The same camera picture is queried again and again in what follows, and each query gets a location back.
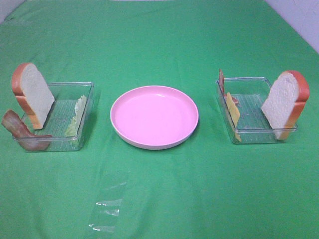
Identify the yellow cheese slice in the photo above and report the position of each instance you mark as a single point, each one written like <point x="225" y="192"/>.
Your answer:
<point x="234" y="116"/>

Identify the bacon strip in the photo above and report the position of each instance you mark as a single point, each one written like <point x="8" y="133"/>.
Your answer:
<point x="221" y="85"/>
<point x="18" y="129"/>

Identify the green lettuce leaf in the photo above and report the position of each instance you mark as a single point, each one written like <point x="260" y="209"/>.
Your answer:
<point x="74" y="129"/>

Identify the bread slice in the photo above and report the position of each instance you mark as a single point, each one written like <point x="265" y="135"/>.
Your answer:
<point x="285" y="102"/>
<point x="32" y="93"/>

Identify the pink round plate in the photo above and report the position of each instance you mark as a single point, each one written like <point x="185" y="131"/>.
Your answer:
<point x="154" y="117"/>

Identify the green tablecloth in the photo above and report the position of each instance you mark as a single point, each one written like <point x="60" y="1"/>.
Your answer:
<point x="205" y="188"/>

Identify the clear plastic film strip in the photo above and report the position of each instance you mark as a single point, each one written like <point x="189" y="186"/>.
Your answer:
<point x="107" y="205"/>

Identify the right clear plastic container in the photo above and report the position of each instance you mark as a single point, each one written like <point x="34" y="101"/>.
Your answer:
<point x="252" y="126"/>

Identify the clear plastic container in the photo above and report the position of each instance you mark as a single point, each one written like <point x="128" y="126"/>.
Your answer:
<point x="62" y="110"/>
<point x="252" y="126"/>

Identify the left clear plastic container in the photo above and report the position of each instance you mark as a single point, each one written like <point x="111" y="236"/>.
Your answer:
<point x="62" y="110"/>

